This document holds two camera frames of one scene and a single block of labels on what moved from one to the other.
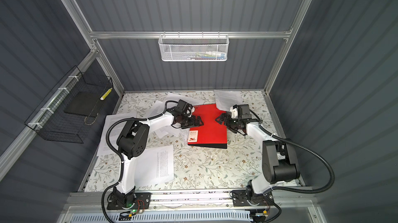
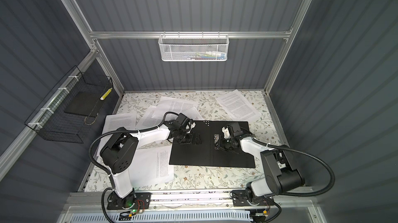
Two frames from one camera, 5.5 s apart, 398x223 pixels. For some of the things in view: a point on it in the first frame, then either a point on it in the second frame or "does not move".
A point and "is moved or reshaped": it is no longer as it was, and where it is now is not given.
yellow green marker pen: (106, 94) does not move
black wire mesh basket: (68, 119) does not move
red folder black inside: (212, 134) is moved or reshaped
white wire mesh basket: (194, 47) does not move
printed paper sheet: (154, 166) does not move
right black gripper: (228, 117) to (221, 143)
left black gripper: (193, 123) to (195, 141)
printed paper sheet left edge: (115, 133) does not move
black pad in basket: (85, 103) does not move
